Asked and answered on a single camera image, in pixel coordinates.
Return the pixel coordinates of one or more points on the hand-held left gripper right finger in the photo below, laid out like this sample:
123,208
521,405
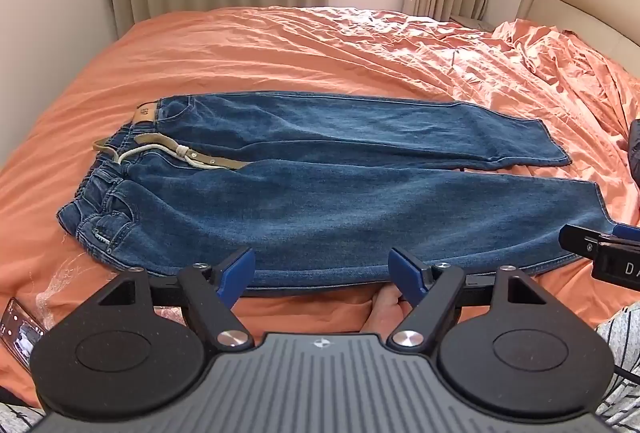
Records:
404,274

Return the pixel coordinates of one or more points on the dark cloth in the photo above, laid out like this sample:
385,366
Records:
635,148

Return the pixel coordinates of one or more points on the blue denim pants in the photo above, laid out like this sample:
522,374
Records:
320,193

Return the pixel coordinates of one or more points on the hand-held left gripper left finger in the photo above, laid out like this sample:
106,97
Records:
239,274

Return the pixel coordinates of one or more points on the smartphone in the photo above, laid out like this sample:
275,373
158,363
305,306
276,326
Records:
20,332

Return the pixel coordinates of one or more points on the orange bedsheet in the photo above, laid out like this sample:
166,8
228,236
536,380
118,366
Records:
310,48

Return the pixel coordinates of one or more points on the person's striped clothing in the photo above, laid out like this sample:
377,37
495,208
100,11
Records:
622,348

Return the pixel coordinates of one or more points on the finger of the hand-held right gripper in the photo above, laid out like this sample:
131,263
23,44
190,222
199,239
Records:
582,240

